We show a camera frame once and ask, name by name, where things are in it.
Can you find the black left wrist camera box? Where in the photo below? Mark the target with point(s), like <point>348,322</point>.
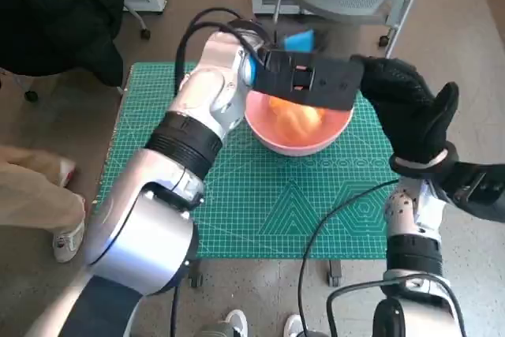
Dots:
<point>327,80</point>

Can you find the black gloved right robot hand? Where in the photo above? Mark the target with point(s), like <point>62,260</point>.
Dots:
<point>410,116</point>

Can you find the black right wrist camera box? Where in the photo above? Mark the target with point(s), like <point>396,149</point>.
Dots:
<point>477,187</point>

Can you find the person in tan trousers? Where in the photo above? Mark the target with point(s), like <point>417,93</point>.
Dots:
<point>31,195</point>

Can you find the silver chair leg with caster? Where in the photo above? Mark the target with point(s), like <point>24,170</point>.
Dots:
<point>31,95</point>
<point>140,25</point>

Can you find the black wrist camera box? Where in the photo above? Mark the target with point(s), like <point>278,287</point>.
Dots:
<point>477,187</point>
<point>327,80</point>

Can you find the pink bowl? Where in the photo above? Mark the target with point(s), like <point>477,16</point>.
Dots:
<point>300,147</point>

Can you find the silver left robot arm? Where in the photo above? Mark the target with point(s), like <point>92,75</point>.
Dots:
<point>146,226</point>

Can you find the green cutting mat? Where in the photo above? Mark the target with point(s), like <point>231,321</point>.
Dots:
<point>256,210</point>

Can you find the black table leg with caster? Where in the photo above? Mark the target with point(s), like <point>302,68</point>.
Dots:
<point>196,274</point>
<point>335,274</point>

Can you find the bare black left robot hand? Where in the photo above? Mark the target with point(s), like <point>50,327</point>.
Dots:
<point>300,41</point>

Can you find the rectangular toy bread loaf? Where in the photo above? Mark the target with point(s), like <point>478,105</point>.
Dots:
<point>317,116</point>

